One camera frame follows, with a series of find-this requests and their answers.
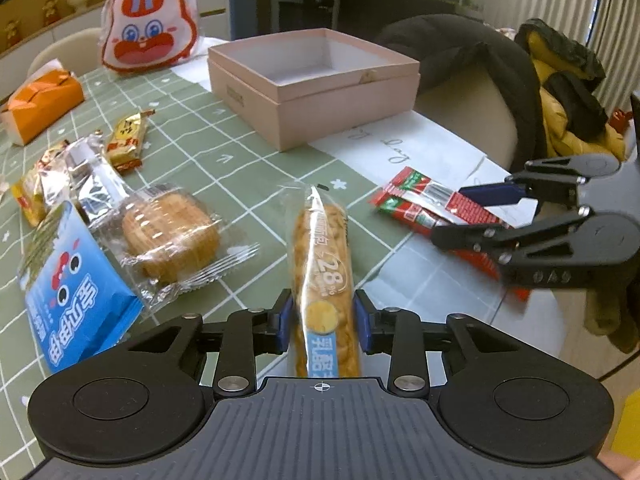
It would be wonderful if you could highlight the white orange rabbit bag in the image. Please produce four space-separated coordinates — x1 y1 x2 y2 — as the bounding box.
101 0 201 77

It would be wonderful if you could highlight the yellow red snack packet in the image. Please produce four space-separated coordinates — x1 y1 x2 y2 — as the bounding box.
107 109 156 175

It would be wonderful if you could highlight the beige curtain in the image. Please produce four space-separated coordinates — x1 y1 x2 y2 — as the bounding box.
575 0 638 68

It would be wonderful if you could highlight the white wooden shelf cabinet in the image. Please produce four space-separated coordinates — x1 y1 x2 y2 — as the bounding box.
0 0 233 56

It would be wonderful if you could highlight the long bread stick packet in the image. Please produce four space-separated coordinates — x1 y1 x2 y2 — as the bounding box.
289 185 364 378

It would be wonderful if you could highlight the beige dining chair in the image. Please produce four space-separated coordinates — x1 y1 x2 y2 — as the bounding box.
27 27 108 78

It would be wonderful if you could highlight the pink cardboard box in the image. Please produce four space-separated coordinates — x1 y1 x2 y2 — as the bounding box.
207 28 421 152

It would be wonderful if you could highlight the orange tissue box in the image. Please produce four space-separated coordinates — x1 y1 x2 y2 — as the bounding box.
0 69 85 147

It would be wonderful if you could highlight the blue white carton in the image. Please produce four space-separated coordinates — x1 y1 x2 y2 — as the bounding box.
17 200 143 375

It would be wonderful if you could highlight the beige chair with jackets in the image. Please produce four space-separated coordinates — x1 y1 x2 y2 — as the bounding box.
415 67 521 173

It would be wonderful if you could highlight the green grid tablecloth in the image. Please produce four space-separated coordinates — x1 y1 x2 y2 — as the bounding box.
0 37 501 411

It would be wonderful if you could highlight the dark padded jacket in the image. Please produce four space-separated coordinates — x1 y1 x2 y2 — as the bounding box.
375 14 551 173

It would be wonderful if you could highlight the red green snack packet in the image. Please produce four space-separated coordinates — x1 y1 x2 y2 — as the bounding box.
387 166 506 226
370 190 531 301

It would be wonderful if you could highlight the yellow dark jacket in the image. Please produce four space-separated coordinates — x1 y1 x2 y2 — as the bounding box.
515 18 628 161

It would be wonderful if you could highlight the round cake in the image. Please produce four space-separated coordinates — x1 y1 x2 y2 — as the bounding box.
100 185 261 308

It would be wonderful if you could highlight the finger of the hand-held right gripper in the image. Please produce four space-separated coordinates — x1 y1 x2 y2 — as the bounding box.
460 157 588 207
432 207 596 268

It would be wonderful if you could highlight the silver clear snack packet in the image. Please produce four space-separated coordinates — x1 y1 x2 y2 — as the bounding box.
65 135 136 226

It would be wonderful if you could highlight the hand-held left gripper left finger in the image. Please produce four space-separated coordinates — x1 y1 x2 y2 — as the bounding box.
129 290 296 397

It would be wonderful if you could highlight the person's right hand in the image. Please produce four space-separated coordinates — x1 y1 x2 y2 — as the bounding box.
582 280 640 356

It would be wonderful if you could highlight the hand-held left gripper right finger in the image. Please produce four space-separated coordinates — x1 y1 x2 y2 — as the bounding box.
353 289 512 398

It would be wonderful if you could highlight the white handwritten paper sheet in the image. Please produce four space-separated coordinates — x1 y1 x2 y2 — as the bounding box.
307 110 488 241

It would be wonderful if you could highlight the yellow chip packet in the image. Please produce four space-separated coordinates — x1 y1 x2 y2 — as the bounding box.
10 142 68 228

